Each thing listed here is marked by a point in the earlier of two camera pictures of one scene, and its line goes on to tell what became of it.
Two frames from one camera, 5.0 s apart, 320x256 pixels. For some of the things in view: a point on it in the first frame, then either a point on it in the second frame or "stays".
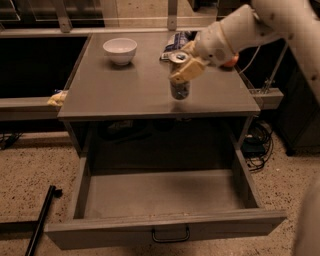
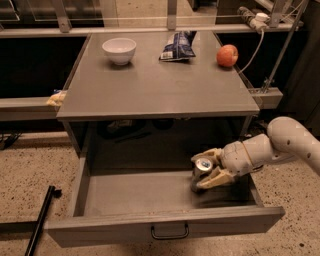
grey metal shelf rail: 27,109 stays
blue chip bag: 176,42 stays
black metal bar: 37,233 stays
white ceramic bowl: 120,50 stays
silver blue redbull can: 179,89 -> 202,165
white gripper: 212,46 -> 234,156
